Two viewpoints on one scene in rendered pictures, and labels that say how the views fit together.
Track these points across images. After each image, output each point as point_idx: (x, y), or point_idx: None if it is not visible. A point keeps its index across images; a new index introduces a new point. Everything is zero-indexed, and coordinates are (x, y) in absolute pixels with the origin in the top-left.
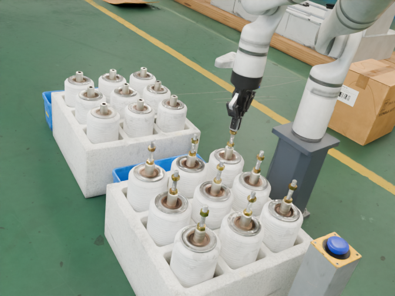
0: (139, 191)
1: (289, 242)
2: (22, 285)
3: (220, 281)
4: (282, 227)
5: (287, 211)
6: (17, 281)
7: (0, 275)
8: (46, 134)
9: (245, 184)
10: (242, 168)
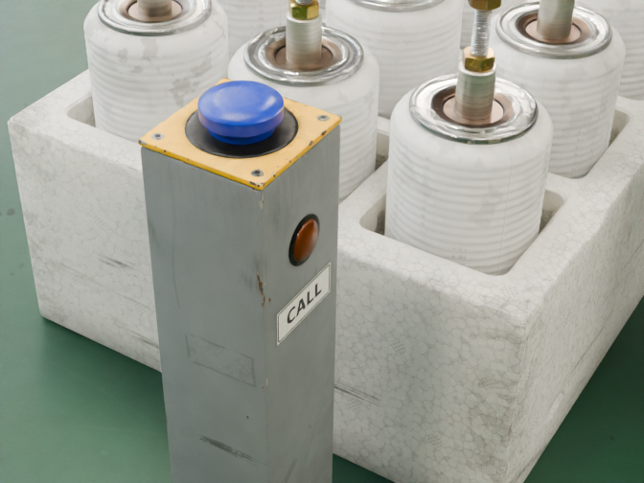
0: None
1: (425, 228)
2: (75, 74)
3: (137, 155)
4: (394, 134)
5: (461, 102)
6: (78, 65)
7: (77, 44)
8: None
9: (510, 18)
10: (639, 29)
